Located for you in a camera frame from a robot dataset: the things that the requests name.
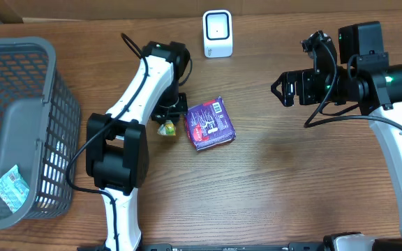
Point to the green yellow snack pouch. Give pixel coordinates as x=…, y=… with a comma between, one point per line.
x=167, y=129

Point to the purple snack packet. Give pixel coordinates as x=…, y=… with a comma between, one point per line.
x=208, y=124

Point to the white barcode scanner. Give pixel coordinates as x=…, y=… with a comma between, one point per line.
x=217, y=33

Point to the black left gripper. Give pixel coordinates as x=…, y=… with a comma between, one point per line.
x=168, y=115

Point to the teal snack packet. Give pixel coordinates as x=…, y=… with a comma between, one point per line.
x=14, y=190

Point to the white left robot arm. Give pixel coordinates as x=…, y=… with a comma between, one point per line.
x=117, y=154

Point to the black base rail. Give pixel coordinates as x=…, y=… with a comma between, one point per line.
x=257, y=247

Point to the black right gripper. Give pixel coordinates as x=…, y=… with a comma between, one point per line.
x=298, y=88

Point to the grey plastic mesh basket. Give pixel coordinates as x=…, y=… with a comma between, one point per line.
x=39, y=128

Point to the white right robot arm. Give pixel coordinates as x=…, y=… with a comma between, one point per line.
x=353, y=81

